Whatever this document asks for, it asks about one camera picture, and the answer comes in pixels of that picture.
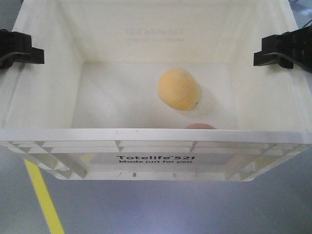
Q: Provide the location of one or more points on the white plastic tote box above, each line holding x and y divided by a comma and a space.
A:
92, 110

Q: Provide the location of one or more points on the pinkish grey plush ball toy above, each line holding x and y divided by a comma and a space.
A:
199, 126

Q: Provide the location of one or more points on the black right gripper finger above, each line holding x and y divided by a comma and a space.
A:
286, 50

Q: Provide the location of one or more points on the yellow floor tape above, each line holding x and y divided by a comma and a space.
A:
43, 196

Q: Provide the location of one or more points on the yellow plush ball toy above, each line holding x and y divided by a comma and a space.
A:
179, 89

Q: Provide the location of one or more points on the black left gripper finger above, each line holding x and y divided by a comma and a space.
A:
17, 47

